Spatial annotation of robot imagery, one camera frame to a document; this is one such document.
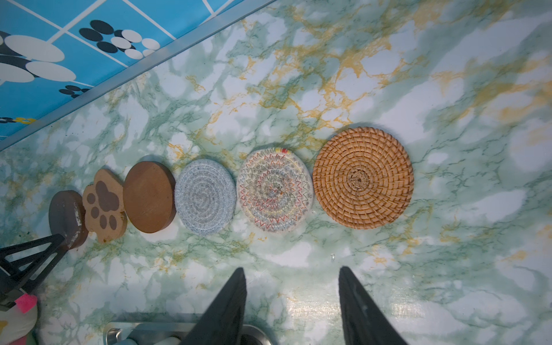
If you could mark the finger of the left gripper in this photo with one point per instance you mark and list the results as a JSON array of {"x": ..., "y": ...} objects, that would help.
[{"x": 22, "y": 276}]

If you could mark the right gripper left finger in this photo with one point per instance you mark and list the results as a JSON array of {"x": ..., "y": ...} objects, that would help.
[{"x": 223, "y": 320}]

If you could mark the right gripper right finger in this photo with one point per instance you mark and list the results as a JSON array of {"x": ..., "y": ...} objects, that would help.
[{"x": 363, "y": 322}]

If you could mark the multicolour woven round coaster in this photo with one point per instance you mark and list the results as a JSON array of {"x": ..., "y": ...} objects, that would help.
[{"x": 275, "y": 189}]

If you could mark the grey woven round coaster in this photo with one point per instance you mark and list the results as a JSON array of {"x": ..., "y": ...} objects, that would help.
[{"x": 205, "y": 197}]

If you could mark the brown wooden round coaster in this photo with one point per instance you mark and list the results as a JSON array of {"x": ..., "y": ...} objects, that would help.
[{"x": 148, "y": 195}]

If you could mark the plush toy white pink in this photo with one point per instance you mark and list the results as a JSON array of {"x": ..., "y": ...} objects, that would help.
[{"x": 17, "y": 323}]

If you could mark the rattan round coaster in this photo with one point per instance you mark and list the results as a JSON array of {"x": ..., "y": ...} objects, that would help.
[{"x": 363, "y": 178}]

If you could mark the dark brown round coaster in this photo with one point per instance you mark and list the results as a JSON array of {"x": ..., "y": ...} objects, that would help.
[{"x": 66, "y": 217}]

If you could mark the cork paw print coaster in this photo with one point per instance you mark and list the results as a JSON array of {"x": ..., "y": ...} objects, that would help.
[{"x": 104, "y": 207}]

